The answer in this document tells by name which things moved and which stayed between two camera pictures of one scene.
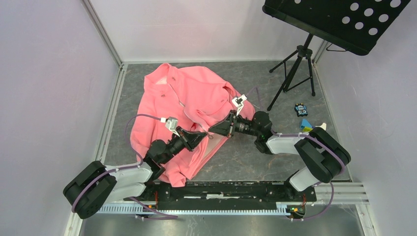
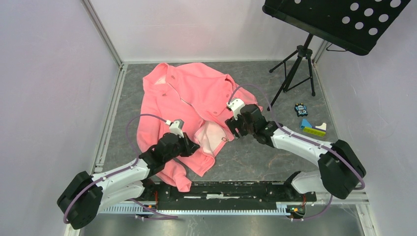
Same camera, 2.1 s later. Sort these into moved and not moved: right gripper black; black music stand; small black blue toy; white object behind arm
Moved: right gripper black
Not moved: black music stand; white object behind arm; small black blue toy
